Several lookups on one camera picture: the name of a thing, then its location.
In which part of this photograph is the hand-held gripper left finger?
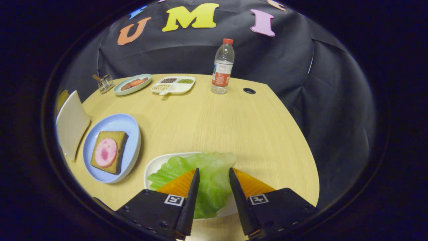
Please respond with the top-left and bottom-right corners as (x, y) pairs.
(115, 167), (200, 241)

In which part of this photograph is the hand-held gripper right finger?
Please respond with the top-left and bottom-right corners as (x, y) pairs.
(229, 167), (318, 240)

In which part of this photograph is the green lettuce leaf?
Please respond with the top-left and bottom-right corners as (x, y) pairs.
(147, 152), (237, 220)

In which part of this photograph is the white square plate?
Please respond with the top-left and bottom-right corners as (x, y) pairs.
(144, 152), (238, 221)

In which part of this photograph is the pink ham slice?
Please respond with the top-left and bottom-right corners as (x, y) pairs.
(95, 138), (118, 168)

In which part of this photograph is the toasted bread slice with ham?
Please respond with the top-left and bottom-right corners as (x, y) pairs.
(90, 131), (129, 175)

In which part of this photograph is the blue round plate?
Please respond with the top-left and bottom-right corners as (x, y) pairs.
(82, 113), (141, 184)

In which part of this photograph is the white divided tray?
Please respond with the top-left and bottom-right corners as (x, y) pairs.
(151, 76), (196, 96)

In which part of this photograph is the pale green plate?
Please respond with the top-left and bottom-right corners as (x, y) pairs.
(113, 74), (152, 96)

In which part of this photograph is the clear plastic water bottle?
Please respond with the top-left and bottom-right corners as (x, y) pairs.
(211, 38), (235, 94)

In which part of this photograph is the white toaster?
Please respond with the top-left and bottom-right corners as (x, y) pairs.
(56, 90), (91, 161)

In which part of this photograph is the black backdrop cloth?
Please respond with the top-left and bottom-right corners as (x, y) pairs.
(55, 0), (377, 208)

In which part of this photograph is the wire mesh holder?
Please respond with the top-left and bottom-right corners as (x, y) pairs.
(97, 74), (115, 93)

